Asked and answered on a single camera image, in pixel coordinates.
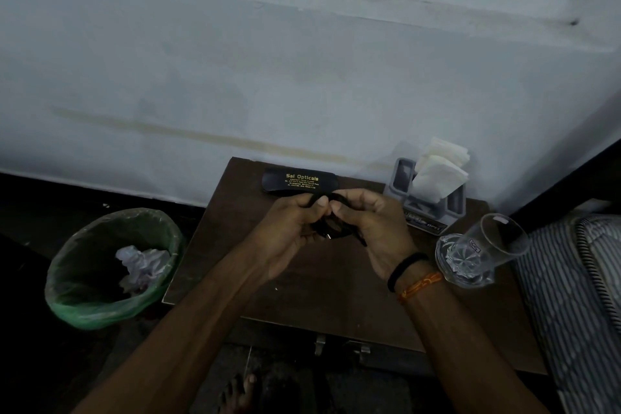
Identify black cable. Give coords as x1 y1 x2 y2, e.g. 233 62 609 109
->
298 189 369 247

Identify large white paper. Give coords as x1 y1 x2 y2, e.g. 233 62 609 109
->
114 245 171 294

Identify person's left hand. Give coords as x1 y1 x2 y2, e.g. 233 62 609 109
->
247 193 333 285

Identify dark wooden bed frame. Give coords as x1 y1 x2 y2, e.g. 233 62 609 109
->
509 136 621 221

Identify trash bin with green liner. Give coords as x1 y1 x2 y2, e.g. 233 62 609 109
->
44 207 185 331

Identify clear drinking glass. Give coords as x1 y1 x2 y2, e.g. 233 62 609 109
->
458 213 530 274

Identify white paper sheet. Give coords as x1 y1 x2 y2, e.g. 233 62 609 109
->
411 155 470 199
426 136 472 167

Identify striped mattress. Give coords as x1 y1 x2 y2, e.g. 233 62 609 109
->
514 213 621 414

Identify black eyeglasses case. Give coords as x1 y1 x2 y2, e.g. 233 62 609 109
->
261 167 340 197

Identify black wristband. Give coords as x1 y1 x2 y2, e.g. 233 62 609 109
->
387 252 430 293

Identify brown bedside table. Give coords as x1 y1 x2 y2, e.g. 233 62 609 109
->
161 156 549 376

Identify person's left foot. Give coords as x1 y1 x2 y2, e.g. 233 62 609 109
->
218 372 258 414

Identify clear glass ashtray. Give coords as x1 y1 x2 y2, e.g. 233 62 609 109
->
435 233 496 289

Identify person's right hand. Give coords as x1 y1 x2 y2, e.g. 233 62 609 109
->
329 188 420 282

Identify grey plastic organizer box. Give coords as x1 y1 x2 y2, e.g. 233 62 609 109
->
383 157 468 235

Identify orange thread bracelet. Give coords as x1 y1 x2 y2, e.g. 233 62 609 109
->
397 272 445 305

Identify person's left forearm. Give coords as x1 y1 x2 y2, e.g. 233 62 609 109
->
72 253 272 414

